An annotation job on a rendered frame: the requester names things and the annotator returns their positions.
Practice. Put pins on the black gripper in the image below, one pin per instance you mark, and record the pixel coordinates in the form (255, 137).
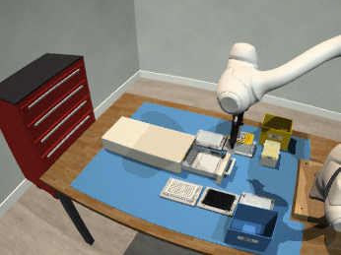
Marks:
(235, 132)

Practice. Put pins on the black multi-well plate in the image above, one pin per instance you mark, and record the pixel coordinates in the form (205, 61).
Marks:
(220, 199)

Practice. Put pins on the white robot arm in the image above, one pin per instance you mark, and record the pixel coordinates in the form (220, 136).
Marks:
(242, 85)

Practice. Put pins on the blue open-top bin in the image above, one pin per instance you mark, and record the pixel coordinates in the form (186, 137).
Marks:
(247, 226)

